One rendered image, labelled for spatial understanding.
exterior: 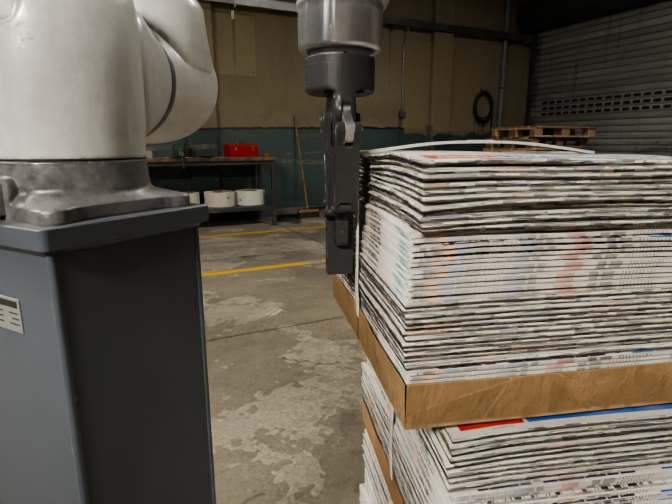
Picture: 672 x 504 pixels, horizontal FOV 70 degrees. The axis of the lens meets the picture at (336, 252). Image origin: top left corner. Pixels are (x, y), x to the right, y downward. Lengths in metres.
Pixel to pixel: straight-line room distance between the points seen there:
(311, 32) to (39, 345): 0.41
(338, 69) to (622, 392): 0.40
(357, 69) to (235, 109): 6.60
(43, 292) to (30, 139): 0.15
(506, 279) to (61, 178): 0.42
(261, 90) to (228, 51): 0.66
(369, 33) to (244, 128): 6.61
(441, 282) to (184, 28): 0.50
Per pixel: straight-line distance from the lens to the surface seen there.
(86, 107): 0.54
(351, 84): 0.51
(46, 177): 0.54
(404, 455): 0.62
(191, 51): 0.73
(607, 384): 0.50
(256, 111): 7.17
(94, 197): 0.53
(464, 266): 0.40
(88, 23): 0.55
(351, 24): 0.51
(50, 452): 0.62
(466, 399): 0.44
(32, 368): 0.58
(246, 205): 6.49
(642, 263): 0.49
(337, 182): 0.50
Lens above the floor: 1.07
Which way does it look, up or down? 13 degrees down
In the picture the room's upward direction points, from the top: straight up
